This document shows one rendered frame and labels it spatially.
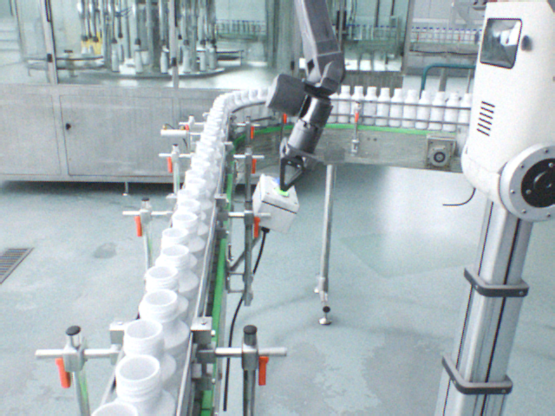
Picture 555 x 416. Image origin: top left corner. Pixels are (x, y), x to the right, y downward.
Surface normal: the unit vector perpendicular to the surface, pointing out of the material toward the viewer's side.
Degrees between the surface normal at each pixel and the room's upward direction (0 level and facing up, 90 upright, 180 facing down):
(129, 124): 90
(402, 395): 0
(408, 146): 90
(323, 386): 0
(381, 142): 90
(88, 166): 90
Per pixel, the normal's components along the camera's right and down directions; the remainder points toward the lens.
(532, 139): 0.05, 0.52
